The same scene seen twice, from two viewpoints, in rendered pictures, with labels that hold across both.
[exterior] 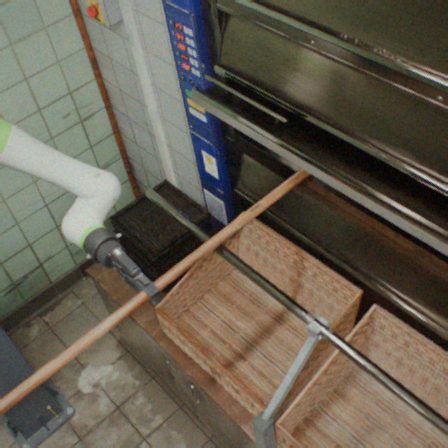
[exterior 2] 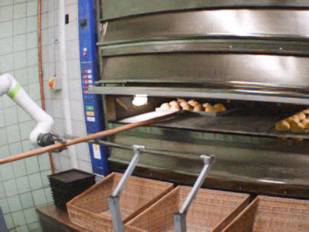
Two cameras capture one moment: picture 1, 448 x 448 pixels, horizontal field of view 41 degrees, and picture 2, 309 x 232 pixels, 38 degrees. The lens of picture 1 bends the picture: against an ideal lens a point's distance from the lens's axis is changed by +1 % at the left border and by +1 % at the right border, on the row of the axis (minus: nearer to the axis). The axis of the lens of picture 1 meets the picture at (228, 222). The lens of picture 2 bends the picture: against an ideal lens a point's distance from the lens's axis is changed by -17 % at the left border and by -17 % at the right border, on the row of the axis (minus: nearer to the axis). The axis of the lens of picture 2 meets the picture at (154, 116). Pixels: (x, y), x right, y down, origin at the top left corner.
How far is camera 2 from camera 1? 195 cm
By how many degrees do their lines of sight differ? 39
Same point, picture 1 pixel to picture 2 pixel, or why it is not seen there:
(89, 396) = not seen: outside the picture
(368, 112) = (160, 68)
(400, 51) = (164, 33)
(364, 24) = (152, 30)
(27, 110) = (16, 139)
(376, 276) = (177, 167)
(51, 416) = not seen: outside the picture
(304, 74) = (135, 66)
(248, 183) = (115, 152)
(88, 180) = (42, 113)
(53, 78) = (28, 127)
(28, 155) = (24, 96)
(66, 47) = not seen: hidden behind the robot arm
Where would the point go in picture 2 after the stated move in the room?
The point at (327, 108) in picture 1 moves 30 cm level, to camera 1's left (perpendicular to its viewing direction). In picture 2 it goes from (145, 74) to (95, 81)
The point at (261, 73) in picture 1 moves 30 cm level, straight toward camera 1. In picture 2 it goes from (118, 74) to (117, 79)
